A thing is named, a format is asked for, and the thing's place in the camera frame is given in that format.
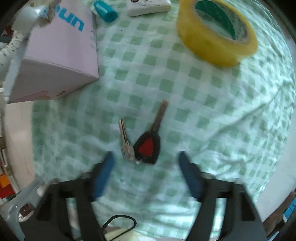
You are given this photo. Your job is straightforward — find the teal cylinder tube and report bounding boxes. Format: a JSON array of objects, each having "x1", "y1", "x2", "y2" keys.
[{"x1": 93, "y1": 1, "x2": 118, "y2": 23}]

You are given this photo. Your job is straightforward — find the green checkered cloth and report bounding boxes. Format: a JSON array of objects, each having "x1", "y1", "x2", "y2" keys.
[{"x1": 32, "y1": 1, "x2": 295, "y2": 239}]

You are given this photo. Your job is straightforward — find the pink cardboard box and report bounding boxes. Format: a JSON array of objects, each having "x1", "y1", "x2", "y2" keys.
[{"x1": 1, "y1": 1, "x2": 99, "y2": 103}]

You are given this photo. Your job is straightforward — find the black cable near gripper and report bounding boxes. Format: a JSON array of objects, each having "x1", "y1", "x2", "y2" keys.
[{"x1": 101, "y1": 214, "x2": 138, "y2": 241}]

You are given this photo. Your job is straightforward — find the yellow tape roll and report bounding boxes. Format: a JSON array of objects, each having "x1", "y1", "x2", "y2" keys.
[{"x1": 176, "y1": 1, "x2": 258, "y2": 67}]

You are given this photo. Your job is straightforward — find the black red car key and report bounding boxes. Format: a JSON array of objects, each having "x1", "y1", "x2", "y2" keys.
[{"x1": 133, "y1": 100, "x2": 169, "y2": 165}]

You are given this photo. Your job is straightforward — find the white plastic bottle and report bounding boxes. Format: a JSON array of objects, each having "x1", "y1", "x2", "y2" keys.
[{"x1": 11, "y1": 1, "x2": 61, "y2": 35}]

